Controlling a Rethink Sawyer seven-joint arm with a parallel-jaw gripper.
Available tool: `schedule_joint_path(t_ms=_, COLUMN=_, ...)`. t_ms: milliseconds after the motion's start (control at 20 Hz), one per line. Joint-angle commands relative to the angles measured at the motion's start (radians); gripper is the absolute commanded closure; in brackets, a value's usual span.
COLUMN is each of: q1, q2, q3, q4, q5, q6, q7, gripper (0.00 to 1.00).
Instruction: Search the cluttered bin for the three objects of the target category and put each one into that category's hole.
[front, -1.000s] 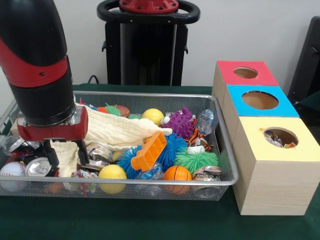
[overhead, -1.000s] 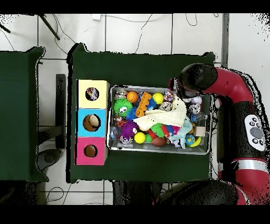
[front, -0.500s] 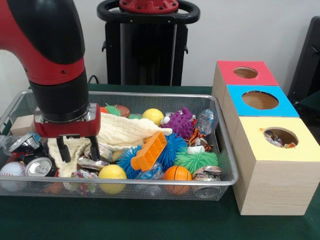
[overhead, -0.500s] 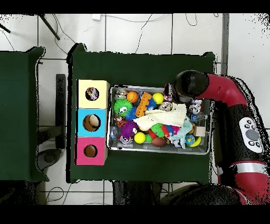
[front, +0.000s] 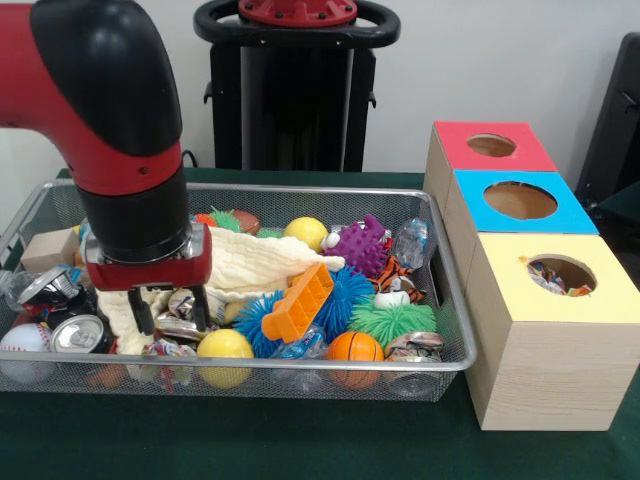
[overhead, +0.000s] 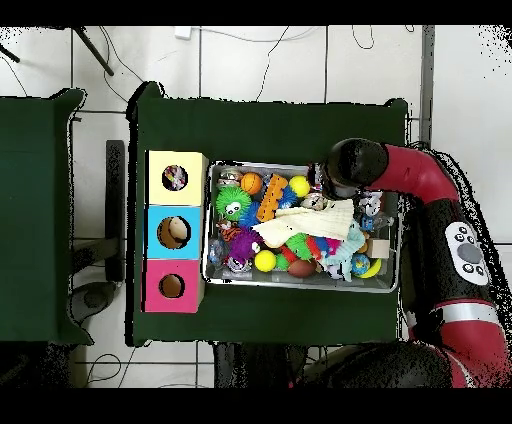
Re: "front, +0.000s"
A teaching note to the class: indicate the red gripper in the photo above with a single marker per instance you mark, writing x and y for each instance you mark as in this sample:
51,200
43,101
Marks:
150,275

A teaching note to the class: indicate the small print cloth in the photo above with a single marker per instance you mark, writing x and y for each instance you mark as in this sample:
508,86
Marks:
167,348

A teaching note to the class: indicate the floral patterned cloth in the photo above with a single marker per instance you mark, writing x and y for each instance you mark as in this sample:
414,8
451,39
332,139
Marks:
547,280

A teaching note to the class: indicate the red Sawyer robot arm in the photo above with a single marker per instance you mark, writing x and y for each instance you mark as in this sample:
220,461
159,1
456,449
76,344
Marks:
100,100

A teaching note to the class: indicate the clear mesh bin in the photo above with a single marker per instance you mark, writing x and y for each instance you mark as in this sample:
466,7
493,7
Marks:
300,385

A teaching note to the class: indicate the wooden box with three holes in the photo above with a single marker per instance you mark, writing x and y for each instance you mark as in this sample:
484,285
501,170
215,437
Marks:
550,370

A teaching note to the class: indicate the yellow plastic ball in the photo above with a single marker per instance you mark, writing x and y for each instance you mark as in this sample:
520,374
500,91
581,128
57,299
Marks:
225,345
305,232

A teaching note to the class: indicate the cream waffle cloth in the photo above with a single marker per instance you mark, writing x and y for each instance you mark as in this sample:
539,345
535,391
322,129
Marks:
250,260

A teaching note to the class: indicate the orange plastic block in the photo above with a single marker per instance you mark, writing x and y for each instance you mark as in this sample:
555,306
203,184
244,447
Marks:
300,305

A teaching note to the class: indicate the white baseball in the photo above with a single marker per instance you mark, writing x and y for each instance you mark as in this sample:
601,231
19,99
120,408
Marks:
25,337

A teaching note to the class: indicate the blue spiky ball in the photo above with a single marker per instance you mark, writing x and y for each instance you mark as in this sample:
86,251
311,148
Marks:
350,295

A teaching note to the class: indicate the orange mini basketball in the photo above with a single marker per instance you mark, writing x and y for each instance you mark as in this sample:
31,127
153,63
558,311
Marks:
355,347

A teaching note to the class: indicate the purple spiky toy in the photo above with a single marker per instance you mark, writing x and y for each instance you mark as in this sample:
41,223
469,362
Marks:
365,247

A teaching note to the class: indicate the green spiky ball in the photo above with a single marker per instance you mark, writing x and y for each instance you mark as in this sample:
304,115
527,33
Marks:
395,320

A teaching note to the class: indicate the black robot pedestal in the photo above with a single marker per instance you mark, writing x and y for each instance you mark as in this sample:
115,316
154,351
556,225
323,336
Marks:
295,100

